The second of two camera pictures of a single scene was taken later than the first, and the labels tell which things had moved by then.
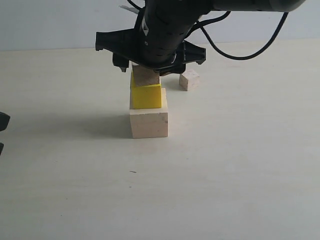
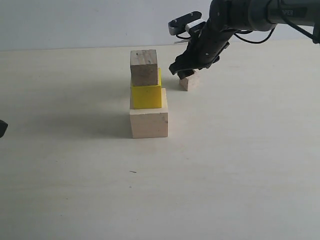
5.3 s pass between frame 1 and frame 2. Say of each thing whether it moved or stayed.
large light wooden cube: stayed
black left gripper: moved
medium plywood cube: stayed
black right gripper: moved
